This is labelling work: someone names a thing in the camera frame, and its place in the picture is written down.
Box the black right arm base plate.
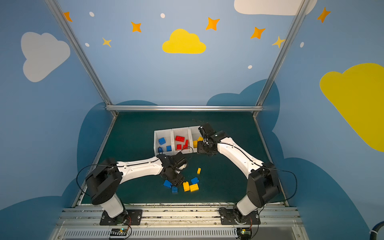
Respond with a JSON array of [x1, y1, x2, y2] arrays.
[[218, 208, 261, 225]]

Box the yellow wide lego brick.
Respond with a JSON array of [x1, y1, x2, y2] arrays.
[[190, 184, 199, 193]]

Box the large red lego brick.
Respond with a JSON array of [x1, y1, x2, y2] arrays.
[[175, 136, 186, 142]]

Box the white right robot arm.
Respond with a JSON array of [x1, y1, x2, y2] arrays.
[[198, 127, 281, 218]]

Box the aluminium back frame rail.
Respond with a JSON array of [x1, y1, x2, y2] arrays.
[[106, 105, 263, 112]]

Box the aluminium left frame post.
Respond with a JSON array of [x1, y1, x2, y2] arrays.
[[45, 0, 113, 107]]

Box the aluminium frame post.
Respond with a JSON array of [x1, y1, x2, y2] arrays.
[[45, 0, 113, 107], [253, 0, 311, 121]]

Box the yellow lego brick bottom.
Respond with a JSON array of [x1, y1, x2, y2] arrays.
[[183, 182, 190, 192]]

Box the aluminium front rail bed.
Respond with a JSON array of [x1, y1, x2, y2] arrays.
[[50, 203, 309, 240]]

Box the green table mat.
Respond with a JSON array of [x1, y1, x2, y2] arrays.
[[101, 112, 268, 204]]

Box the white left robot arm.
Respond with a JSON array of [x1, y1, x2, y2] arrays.
[[86, 152, 188, 225]]

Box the small red lego brick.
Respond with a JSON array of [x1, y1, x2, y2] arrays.
[[183, 140, 189, 149]]

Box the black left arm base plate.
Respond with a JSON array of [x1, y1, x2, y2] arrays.
[[100, 210, 143, 226]]

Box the white middle plastic bin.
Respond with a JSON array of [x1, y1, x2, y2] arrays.
[[171, 128, 193, 154]]

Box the aluminium right frame post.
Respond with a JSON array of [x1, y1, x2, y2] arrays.
[[253, 0, 311, 121]]

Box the white left plastic bin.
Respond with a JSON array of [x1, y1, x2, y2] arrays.
[[154, 129, 176, 156]]

